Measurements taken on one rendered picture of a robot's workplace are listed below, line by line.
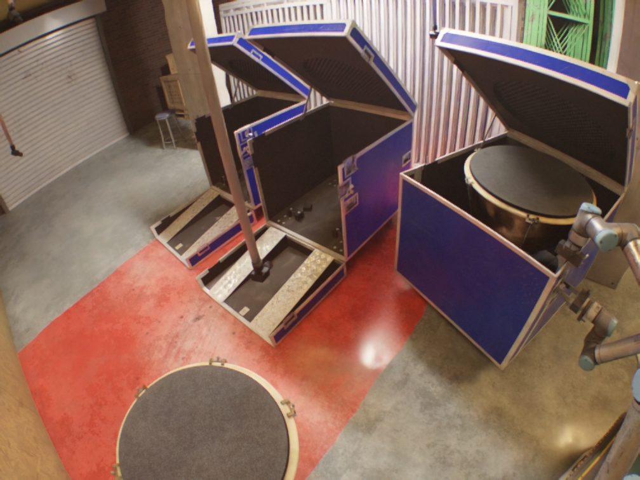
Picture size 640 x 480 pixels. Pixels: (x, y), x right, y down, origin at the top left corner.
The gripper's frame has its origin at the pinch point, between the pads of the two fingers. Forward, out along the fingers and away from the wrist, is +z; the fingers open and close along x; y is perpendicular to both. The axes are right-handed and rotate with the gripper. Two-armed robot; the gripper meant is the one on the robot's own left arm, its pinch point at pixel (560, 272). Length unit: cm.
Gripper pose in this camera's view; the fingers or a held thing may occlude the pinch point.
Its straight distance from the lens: 162.0
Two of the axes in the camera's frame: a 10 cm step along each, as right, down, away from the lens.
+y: 8.6, -2.6, 4.4
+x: -5.1, -5.2, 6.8
